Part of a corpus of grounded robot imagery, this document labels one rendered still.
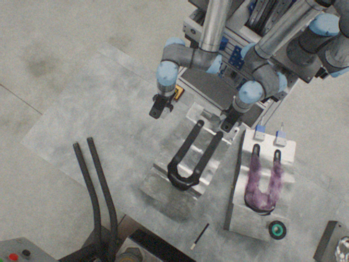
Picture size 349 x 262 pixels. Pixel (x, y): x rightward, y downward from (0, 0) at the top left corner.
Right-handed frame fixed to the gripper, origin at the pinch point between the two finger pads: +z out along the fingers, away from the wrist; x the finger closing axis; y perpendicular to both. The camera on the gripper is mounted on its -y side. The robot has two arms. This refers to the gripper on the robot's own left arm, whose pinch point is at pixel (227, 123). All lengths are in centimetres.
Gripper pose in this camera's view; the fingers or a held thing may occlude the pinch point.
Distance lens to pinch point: 137.0
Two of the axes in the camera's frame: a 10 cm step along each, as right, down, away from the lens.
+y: 5.3, -8.1, 2.6
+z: -0.5, 2.8, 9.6
